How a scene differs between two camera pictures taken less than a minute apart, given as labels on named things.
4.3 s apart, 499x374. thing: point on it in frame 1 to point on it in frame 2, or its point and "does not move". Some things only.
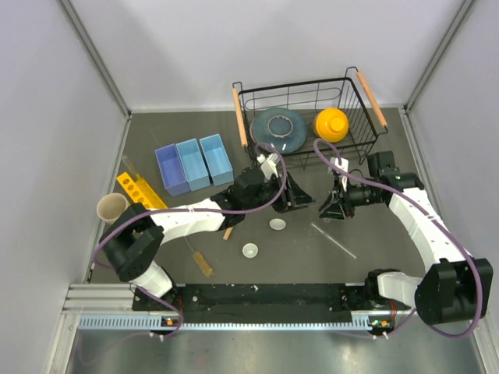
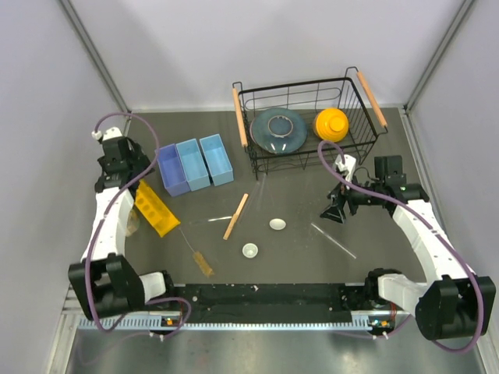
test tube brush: x=200 y=262 does not move
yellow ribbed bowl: x=331 y=125 does not move
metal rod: x=332 y=240 does not move
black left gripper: x=292 y=197 to x=139 y=157
